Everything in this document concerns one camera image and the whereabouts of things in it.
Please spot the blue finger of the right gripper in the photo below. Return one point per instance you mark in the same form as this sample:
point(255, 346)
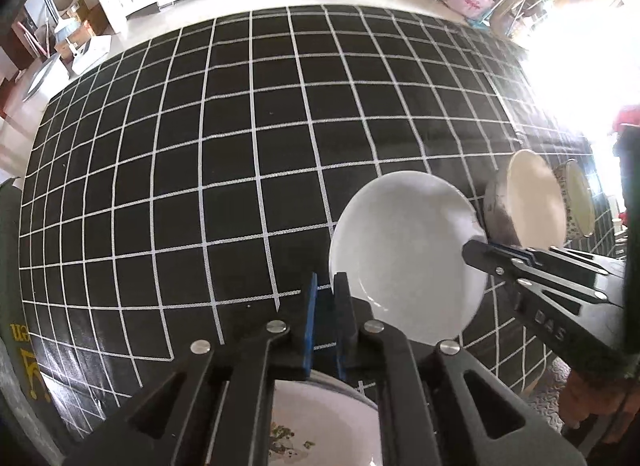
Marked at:
point(503, 254)
point(474, 254)

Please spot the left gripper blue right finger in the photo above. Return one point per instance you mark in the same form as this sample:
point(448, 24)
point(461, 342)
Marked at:
point(346, 327)

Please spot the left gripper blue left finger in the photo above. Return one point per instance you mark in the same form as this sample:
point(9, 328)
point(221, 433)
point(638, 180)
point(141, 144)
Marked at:
point(310, 297)

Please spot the white bowl dark outside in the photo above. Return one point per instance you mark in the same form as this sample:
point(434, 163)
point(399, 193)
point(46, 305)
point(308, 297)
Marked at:
point(523, 204)

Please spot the cream bowl patterned rim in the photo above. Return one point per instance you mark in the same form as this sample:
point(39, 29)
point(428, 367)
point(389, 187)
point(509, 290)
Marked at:
point(578, 202)

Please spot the small floral white plate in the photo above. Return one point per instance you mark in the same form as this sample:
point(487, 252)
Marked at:
point(316, 423)

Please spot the large plain white plate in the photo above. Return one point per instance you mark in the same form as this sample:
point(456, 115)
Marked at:
point(399, 241)

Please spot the right hand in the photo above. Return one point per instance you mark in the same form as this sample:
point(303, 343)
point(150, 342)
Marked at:
point(579, 399)

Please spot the black white checked tablecloth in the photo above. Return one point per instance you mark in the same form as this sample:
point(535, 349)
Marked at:
point(187, 185)

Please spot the white dustpan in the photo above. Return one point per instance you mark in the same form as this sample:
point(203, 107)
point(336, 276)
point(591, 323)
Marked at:
point(92, 52)

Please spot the white mop bucket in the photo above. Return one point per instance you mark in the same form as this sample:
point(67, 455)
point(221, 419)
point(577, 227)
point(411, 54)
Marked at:
point(49, 79)

